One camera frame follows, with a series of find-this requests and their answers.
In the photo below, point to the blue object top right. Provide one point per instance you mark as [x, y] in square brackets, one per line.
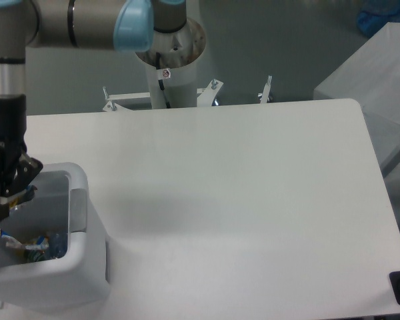
[374, 15]

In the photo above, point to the white side table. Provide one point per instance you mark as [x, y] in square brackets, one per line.
[371, 76]

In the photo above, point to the white left base bracket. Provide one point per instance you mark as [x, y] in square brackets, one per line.
[126, 101]

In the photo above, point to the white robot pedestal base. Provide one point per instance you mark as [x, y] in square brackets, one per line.
[171, 66]

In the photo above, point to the clear plastic water bottle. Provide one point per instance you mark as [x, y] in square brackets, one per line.
[58, 244]

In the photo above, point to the white plastic trash can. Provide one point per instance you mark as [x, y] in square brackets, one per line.
[61, 204]

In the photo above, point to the white right base bracket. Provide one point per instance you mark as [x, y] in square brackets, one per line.
[266, 95]

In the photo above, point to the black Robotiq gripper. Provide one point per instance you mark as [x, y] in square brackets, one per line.
[17, 170]

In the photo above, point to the white middle base bracket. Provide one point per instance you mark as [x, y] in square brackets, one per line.
[208, 96]

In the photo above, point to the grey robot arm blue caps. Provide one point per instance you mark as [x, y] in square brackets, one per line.
[114, 25]

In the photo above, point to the white base bracket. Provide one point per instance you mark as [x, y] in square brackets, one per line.
[126, 101]
[208, 96]
[266, 95]

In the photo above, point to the blue snack wrapper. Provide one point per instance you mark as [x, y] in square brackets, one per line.
[15, 233]

